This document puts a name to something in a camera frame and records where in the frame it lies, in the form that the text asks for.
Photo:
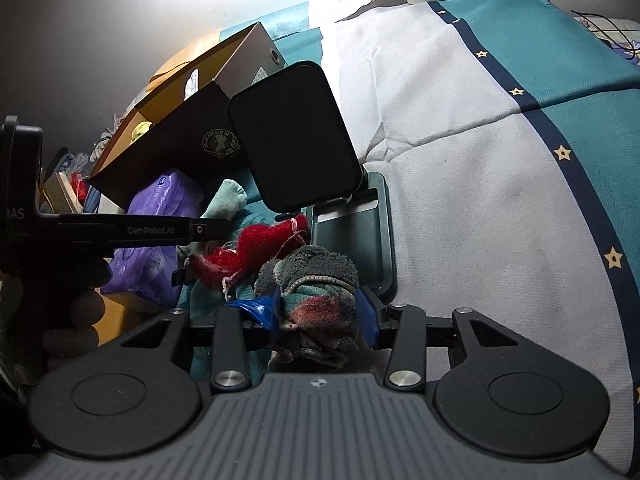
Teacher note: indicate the red packet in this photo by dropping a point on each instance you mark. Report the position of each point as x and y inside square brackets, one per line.
[80, 185]

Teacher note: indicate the yellow towel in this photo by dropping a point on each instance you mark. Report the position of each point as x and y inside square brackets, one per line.
[141, 130]

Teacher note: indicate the person's left hand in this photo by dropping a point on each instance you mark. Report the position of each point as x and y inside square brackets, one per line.
[75, 330]

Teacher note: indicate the red fuzzy sock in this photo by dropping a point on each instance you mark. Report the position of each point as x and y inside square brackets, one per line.
[250, 245]

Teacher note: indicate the blue printed cloth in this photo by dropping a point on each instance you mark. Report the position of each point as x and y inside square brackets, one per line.
[615, 35]

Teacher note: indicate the teal sock with black label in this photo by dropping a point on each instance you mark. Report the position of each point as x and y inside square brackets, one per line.
[227, 200]

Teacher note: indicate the gold box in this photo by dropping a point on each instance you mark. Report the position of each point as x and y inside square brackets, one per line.
[67, 195]

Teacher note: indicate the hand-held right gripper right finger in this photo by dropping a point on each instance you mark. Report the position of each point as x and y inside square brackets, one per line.
[367, 320]

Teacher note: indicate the dark brown cardboard box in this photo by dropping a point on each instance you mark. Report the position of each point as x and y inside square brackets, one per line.
[190, 140]

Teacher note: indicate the purple plastic packet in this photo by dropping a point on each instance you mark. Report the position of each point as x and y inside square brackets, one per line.
[160, 200]

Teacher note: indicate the white towel with label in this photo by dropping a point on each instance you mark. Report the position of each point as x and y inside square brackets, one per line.
[192, 85]

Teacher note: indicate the striped teal and white bedsheet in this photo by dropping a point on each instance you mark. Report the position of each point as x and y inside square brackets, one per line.
[475, 185]

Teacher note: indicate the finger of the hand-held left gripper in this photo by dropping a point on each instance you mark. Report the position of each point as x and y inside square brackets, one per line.
[210, 230]

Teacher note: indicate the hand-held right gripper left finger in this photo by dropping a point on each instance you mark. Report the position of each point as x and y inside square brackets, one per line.
[262, 310]

